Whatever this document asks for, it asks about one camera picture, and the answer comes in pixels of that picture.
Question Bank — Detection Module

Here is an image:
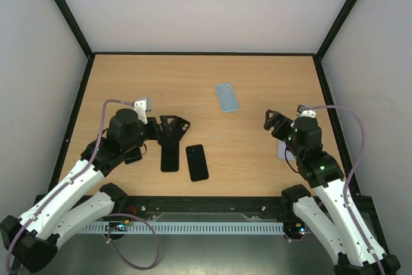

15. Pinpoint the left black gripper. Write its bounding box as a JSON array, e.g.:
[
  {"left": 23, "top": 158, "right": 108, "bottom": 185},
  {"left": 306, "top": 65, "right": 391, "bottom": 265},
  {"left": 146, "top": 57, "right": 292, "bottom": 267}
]
[{"left": 122, "top": 116, "right": 177, "bottom": 153}]

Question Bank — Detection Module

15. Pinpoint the black phone case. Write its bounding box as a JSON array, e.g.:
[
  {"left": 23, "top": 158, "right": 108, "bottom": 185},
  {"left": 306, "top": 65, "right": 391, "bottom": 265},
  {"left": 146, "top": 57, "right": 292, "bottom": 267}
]
[{"left": 160, "top": 115, "right": 191, "bottom": 152}]

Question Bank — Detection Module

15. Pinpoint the lavender phone case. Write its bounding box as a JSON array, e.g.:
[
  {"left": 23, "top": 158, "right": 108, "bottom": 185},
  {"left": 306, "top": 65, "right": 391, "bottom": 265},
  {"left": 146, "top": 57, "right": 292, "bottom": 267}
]
[{"left": 277, "top": 141, "right": 295, "bottom": 161}]

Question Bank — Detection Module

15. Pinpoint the black phone camera side up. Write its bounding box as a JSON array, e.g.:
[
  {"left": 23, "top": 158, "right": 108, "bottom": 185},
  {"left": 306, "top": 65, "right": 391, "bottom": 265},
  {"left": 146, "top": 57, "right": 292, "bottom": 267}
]
[{"left": 185, "top": 144, "right": 209, "bottom": 182}]

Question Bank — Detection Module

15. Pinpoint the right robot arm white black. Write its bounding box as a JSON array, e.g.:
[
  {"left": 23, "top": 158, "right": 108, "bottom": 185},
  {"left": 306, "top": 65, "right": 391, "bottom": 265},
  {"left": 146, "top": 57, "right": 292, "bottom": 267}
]
[{"left": 264, "top": 106, "right": 400, "bottom": 274}]

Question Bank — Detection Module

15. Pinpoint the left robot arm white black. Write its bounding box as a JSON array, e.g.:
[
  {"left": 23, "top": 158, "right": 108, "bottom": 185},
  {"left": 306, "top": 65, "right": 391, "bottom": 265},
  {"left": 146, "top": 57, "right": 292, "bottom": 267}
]
[{"left": 1, "top": 109, "right": 190, "bottom": 273}]

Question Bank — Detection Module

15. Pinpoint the small black phone left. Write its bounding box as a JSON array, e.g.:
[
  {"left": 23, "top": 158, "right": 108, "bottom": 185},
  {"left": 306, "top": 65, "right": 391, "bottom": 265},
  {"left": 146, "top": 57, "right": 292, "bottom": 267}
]
[{"left": 124, "top": 147, "right": 142, "bottom": 164}]

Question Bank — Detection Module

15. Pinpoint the light blue phone case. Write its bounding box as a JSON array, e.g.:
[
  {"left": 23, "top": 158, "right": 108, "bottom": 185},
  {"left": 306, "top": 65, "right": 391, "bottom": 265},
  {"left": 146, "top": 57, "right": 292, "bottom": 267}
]
[{"left": 215, "top": 83, "right": 239, "bottom": 113}]

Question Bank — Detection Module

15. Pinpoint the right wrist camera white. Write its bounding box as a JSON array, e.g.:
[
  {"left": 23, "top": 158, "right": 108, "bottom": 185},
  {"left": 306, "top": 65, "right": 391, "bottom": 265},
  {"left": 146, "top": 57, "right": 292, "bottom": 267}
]
[{"left": 296, "top": 105, "right": 317, "bottom": 119}]

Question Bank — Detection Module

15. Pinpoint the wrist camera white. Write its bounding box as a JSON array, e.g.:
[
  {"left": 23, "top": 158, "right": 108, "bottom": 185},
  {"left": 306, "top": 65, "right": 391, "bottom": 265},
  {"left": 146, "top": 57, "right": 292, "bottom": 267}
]
[
  {"left": 133, "top": 97, "right": 152, "bottom": 124},
  {"left": 296, "top": 105, "right": 317, "bottom": 119}
]

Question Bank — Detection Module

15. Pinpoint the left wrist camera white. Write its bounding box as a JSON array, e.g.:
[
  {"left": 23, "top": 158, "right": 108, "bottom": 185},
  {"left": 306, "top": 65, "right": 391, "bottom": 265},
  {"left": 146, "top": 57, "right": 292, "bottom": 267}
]
[{"left": 133, "top": 97, "right": 152, "bottom": 124}]

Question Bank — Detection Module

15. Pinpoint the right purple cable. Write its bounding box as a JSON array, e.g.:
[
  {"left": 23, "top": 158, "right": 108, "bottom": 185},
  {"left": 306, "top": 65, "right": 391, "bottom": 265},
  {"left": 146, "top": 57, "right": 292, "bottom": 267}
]
[{"left": 283, "top": 104, "right": 387, "bottom": 275}]

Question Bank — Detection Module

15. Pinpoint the purple cable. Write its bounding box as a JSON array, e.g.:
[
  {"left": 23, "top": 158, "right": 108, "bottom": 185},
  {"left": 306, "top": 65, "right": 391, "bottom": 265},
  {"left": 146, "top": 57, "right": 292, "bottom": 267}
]
[
  {"left": 283, "top": 104, "right": 387, "bottom": 275},
  {"left": 4, "top": 99, "right": 162, "bottom": 272}
]

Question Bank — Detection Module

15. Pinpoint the black enclosure frame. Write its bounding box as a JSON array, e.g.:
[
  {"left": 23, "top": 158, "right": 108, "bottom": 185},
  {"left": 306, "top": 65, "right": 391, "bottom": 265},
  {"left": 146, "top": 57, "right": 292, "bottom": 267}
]
[{"left": 48, "top": 0, "right": 357, "bottom": 189}]

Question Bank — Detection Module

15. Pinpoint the black front rail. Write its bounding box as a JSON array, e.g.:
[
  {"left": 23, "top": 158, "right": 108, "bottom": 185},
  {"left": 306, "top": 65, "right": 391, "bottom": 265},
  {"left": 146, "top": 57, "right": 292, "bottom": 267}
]
[{"left": 35, "top": 194, "right": 376, "bottom": 221}]

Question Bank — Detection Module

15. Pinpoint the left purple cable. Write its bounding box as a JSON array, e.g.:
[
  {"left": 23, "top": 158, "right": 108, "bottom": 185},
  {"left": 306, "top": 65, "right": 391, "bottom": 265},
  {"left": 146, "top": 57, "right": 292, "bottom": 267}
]
[{"left": 4, "top": 99, "right": 162, "bottom": 272}]

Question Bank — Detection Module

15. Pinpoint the light blue slotted cable duct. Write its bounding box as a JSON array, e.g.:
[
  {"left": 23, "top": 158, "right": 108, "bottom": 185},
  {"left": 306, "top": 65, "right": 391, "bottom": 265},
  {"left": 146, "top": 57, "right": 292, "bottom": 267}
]
[{"left": 80, "top": 222, "right": 283, "bottom": 235}]

